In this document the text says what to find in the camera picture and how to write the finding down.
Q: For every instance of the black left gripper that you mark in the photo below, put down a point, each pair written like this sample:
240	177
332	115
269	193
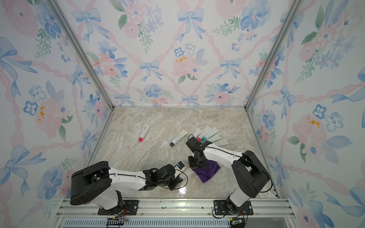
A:
176	182

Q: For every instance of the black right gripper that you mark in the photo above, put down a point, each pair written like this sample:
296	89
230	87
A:
195	163

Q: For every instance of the purple cloth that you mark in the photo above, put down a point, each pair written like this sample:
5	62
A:
207	172

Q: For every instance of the white tube black cap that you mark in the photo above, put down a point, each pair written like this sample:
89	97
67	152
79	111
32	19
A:
197	132

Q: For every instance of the white tube front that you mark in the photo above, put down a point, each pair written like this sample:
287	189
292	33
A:
221	142

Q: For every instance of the white tube pink cap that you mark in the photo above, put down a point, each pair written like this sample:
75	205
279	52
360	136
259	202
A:
203	133
144	131

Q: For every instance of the white toothpaste tube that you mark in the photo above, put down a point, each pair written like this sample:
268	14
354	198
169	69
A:
211	133

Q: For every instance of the white tube dark cap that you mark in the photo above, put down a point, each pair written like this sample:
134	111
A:
187	173

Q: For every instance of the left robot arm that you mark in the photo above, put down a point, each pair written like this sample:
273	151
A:
101	184

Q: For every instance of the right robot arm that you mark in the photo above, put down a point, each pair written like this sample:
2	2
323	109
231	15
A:
250	173

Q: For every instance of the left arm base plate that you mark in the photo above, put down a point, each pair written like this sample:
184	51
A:
126	207

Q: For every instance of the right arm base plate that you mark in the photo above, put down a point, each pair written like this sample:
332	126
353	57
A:
223	207

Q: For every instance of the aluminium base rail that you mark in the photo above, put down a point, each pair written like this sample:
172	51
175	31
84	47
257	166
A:
179	213

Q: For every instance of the aluminium corner post right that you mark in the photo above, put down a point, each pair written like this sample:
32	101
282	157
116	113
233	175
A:
293	12

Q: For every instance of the aluminium corner post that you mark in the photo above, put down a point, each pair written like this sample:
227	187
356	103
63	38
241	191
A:
65	25
293	12

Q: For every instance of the aluminium corner post left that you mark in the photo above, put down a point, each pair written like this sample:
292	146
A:
65	25

